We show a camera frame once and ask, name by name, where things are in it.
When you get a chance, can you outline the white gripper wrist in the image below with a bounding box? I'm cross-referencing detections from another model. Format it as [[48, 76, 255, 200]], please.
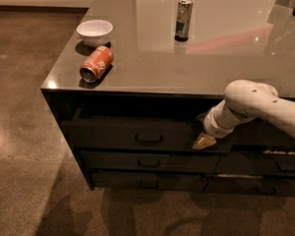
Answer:
[[193, 100, 243, 150]]

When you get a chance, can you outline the drawer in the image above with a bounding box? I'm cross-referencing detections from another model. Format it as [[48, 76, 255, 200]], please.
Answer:
[[206, 178, 295, 197], [231, 119, 295, 148], [214, 152, 295, 176], [81, 150, 219, 173], [61, 109, 231, 153], [91, 171, 207, 192]]

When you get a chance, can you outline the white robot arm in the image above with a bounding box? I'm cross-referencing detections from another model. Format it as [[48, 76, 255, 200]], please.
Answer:
[[193, 80, 295, 150]]

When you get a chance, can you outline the dark grey drawer cabinet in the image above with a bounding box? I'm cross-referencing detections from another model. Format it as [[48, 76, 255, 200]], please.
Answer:
[[41, 0, 295, 188]]

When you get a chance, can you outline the silver blue energy drink can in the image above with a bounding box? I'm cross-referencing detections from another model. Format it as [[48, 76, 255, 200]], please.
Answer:
[[175, 0, 194, 41]]

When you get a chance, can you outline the orange soda can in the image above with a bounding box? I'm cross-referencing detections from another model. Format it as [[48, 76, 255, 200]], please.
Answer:
[[80, 46, 114, 83]]

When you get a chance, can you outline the white bowl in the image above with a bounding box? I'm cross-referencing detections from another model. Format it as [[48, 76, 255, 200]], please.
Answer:
[[77, 20, 113, 48]]

